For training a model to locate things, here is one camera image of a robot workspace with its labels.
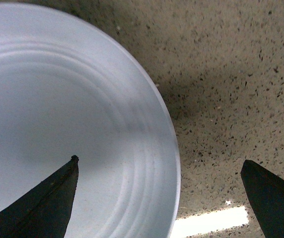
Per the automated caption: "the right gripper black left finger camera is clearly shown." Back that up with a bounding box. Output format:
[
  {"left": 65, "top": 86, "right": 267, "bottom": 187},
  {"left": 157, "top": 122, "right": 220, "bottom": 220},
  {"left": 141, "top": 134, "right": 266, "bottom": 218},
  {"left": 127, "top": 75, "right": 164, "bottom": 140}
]
[{"left": 0, "top": 155, "right": 79, "bottom": 238}]

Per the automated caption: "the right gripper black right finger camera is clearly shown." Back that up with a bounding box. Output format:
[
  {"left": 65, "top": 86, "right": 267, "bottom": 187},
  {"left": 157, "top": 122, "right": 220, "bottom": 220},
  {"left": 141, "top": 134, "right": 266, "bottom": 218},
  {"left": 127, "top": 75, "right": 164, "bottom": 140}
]
[{"left": 240, "top": 160, "right": 284, "bottom": 238}]

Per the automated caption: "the light blue plate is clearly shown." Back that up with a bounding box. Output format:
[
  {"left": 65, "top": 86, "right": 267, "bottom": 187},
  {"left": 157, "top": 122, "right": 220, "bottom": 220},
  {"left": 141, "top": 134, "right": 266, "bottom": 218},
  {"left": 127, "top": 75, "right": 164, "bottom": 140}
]
[{"left": 0, "top": 3, "right": 180, "bottom": 238}]

